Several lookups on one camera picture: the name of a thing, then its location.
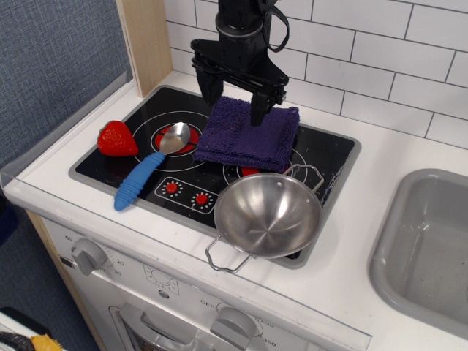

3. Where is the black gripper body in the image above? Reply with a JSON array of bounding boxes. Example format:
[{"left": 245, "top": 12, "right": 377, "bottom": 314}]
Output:
[{"left": 191, "top": 30, "right": 289, "bottom": 103}]

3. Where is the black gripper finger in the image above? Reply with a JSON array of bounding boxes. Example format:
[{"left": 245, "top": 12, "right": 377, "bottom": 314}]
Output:
[
  {"left": 196, "top": 67, "right": 224, "bottom": 106},
  {"left": 251, "top": 92, "right": 273, "bottom": 127}
]

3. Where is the purple cloth napkin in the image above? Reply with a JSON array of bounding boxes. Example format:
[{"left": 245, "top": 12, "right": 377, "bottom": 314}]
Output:
[{"left": 194, "top": 97, "right": 300, "bottom": 173}]

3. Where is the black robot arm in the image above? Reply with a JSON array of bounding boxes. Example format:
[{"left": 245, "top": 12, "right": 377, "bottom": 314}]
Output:
[{"left": 191, "top": 1, "right": 290, "bottom": 127}]

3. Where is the black toy stovetop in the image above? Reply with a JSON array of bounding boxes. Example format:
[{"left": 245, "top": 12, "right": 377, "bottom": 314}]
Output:
[{"left": 69, "top": 85, "right": 362, "bottom": 271}]

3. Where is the red plastic strawberry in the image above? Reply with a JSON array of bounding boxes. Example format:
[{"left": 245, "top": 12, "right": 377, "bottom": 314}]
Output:
[{"left": 97, "top": 121, "right": 139, "bottom": 157}]

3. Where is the grey left oven knob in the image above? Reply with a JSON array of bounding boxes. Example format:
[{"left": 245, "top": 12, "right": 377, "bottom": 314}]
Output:
[{"left": 71, "top": 238, "right": 107, "bottom": 276}]

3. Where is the grey oven knob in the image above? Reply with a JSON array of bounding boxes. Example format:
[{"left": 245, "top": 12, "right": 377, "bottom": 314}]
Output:
[
  {"left": 210, "top": 307, "right": 258, "bottom": 350},
  {"left": 71, "top": 238, "right": 107, "bottom": 276}
]

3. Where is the grey toy sink basin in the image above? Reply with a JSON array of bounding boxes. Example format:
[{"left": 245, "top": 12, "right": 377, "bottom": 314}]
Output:
[{"left": 369, "top": 169, "right": 467, "bottom": 339}]

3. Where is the grey right oven knob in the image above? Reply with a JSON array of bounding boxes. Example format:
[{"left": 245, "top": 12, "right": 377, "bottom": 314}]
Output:
[{"left": 210, "top": 307, "right": 258, "bottom": 350}]

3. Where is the white toy oven front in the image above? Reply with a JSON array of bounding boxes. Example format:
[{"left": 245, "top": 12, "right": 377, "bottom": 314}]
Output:
[{"left": 43, "top": 219, "right": 370, "bottom": 350}]

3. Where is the yellow and black object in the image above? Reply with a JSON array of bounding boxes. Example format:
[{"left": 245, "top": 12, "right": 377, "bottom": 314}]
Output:
[{"left": 1, "top": 331, "right": 64, "bottom": 351}]

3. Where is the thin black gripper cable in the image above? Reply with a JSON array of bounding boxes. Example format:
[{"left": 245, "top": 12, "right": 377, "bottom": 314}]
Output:
[{"left": 261, "top": 5, "right": 290, "bottom": 53}]

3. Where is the blue handled metal spoon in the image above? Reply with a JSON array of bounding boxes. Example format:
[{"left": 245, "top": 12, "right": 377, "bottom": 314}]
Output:
[{"left": 113, "top": 122, "right": 190, "bottom": 211}]

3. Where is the light wooden post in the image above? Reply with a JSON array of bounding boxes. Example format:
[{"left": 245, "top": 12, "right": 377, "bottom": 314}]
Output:
[{"left": 116, "top": 0, "right": 173, "bottom": 98}]

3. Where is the steel bowl with wire handles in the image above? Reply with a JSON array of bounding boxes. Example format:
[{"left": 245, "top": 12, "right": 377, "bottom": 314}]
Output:
[{"left": 205, "top": 164, "right": 324, "bottom": 273}]

